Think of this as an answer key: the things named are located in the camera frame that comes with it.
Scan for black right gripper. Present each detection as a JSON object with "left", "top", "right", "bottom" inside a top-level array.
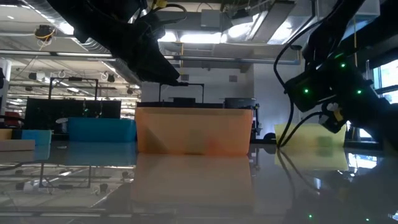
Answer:
[{"left": 320, "top": 80, "right": 398, "bottom": 147}]

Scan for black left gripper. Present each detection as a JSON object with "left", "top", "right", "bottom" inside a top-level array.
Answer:
[{"left": 102, "top": 14, "right": 181, "bottom": 86}]

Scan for tan wooden wedge block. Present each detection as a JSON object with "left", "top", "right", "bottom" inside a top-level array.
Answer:
[{"left": 136, "top": 124, "right": 170, "bottom": 154}]

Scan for pale long wooden block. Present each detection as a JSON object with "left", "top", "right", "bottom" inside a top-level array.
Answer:
[{"left": 0, "top": 139, "right": 35, "bottom": 152}]

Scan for ceiling light panel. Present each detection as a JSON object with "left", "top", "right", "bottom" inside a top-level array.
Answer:
[
  {"left": 179, "top": 32, "right": 223, "bottom": 44},
  {"left": 158, "top": 30, "right": 178, "bottom": 43}
]

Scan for horizontal metal pipe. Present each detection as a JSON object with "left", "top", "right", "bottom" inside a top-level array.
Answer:
[{"left": 0, "top": 50, "right": 301, "bottom": 65}]

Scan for orange plastic bin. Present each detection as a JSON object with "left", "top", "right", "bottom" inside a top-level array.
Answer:
[{"left": 134, "top": 107, "right": 254, "bottom": 156}]

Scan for yellow plastic bin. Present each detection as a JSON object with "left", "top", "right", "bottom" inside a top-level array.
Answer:
[{"left": 274, "top": 123, "right": 348, "bottom": 147}]

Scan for grey ceiling box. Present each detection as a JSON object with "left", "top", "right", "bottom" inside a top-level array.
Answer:
[{"left": 200, "top": 9, "right": 222, "bottom": 28}]

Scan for blue plastic bin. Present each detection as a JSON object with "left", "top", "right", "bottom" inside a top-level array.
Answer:
[{"left": 67, "top": 117, "right": 137, "bottom": 143}]

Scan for small black monitor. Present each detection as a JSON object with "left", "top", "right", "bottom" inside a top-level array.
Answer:
[{"left": 224, "top": 97, "right": 257, "bottom": 110}]

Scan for black stand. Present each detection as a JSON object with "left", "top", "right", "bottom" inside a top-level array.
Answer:
[{"left": 252, "top": 104, "right": 277, "bottom": 144}]

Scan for wide black monitor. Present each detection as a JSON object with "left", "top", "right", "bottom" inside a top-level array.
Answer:
[{"left": 24, "top": 98, "right": 122, "bottom": 131}]

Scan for red object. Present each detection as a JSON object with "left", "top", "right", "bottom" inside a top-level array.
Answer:
[{"left": 3, "top": 111, "right": 23, "bottom": 128}]

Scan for black metal gantry frame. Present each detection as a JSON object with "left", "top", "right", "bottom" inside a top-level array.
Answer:
[
  {"left": 49, "top": 77, "right": 99, "bottom": 101},
  {"left": 159, "top": 82, "right": 205, "bottom": 103}
]

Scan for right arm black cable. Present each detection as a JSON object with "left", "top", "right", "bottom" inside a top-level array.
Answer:
[{"left": 273, "top": 18, "right": 326, "bottom": 149}]

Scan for hanging yellow cable coil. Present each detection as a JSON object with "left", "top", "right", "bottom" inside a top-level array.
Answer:
[{"left": 34, "top": 24, "right": 56, "bottom": 43}]

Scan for ribbed silver duct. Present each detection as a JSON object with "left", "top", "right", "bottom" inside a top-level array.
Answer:
[{"left": 21, "top": 0, "right": 118, "bottom": 55}]

